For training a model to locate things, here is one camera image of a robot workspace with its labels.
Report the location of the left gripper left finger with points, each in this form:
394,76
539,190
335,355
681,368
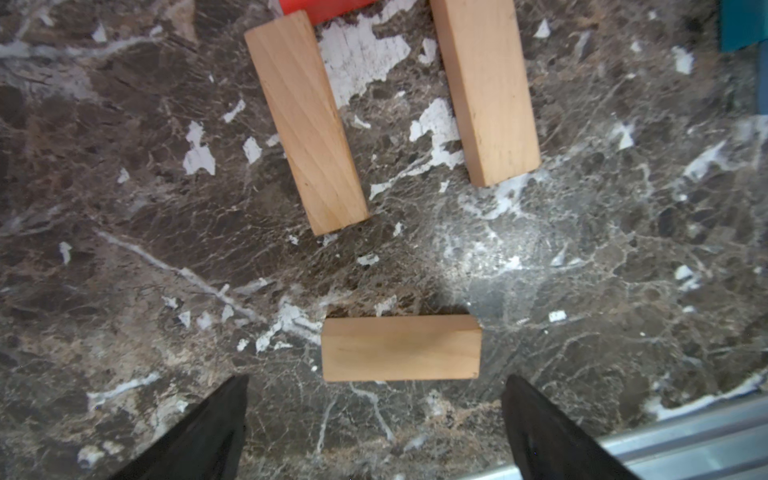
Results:
207,443

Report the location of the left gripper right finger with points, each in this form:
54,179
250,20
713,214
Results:
546,444

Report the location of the wooden block bottom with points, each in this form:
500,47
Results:
434,347

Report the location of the wooden block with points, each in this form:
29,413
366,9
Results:
481,50
295,83
434,347

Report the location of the red block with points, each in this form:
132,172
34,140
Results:
320,11

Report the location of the teal block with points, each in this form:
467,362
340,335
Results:
742,23

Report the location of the blue block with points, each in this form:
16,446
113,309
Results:
762,79

